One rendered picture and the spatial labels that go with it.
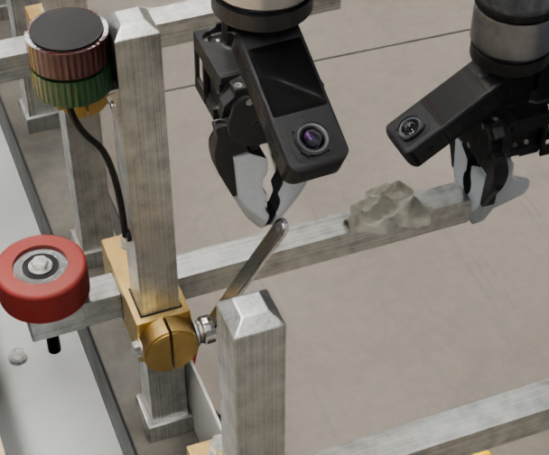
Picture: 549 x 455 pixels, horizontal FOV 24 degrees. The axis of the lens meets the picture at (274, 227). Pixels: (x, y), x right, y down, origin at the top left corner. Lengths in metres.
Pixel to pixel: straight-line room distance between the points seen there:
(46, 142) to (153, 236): 0.54
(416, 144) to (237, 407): 0.40
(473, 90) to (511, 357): 1.16
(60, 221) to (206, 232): 1.01
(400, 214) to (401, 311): 1.12
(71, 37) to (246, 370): 0.28
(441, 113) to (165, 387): 0.36
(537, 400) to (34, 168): 0.71
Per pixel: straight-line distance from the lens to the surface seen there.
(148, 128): 1.01
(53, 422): 1.41
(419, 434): 1.08
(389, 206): 1.25
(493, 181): 1.23
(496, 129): 1.21
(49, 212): 1.51
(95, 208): 1.39
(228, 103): 0.93
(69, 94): 0.96
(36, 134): 1.62
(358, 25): 3.03
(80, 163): 1.35
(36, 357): 1.47
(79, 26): 0.97
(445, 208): 1.27
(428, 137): 1.18
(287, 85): 0.89
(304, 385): 2.23
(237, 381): 0.85
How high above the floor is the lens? 1.71
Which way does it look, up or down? 43 degrees down
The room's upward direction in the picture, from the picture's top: straight up
